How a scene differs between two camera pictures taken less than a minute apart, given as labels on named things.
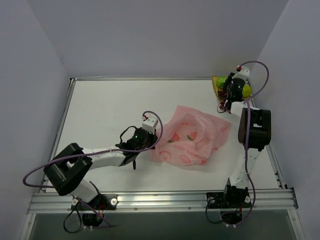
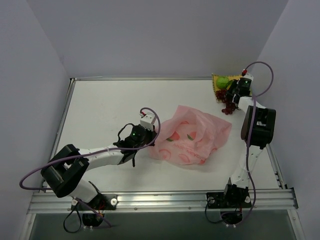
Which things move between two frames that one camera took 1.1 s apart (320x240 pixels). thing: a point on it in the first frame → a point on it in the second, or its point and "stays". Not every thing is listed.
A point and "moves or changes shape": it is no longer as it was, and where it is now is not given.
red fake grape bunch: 222,96 moves or changes shape
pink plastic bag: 188,137 stays
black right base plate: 228,200 stays
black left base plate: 100,202 stays
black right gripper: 227,81 → 231,90
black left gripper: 150,141 stays
